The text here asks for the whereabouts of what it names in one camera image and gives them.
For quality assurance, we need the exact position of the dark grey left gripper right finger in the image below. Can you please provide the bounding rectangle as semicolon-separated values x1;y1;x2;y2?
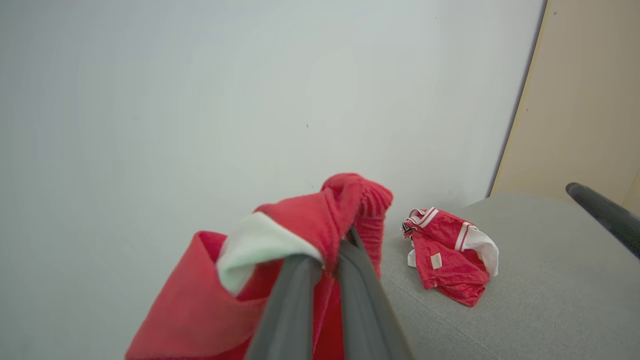
335;226;415;360

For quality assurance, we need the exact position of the red jersey with striped trim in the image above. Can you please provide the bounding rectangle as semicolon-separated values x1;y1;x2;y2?
401;206;500;308

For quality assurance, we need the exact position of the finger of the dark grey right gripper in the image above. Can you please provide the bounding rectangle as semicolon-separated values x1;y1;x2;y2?
565;182;640;260

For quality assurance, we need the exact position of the beige wooden panel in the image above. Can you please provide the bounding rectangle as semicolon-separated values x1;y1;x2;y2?
487;0;640;218

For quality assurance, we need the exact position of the red and white terry garment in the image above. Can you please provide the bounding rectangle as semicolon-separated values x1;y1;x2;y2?
125;172;394;360

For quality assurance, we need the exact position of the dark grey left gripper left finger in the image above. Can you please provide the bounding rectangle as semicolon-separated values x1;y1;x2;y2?
244;254;323;360

